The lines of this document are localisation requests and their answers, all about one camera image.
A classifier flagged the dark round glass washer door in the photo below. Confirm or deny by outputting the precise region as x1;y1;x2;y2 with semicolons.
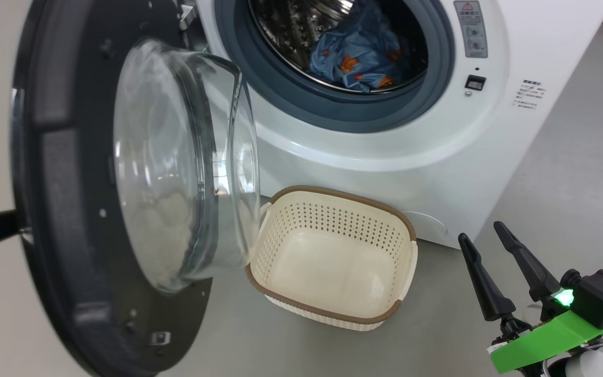
9;0;260;377

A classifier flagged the cream perforated laundry basket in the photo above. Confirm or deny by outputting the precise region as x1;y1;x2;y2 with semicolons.
245;185;418;331

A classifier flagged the grey warning sticker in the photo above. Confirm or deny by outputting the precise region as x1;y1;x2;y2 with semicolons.
453;0;489;58

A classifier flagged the blue orange-print garment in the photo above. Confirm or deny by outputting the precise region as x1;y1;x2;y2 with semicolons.
309;0;404;94

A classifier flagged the round white filter cover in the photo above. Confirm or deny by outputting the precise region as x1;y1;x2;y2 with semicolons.
401;211;448;242

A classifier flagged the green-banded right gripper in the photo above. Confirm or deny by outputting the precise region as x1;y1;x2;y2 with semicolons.
457;221;603;373

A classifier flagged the white front-load washing machine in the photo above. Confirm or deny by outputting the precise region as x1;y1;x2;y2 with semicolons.
178;0;603;249

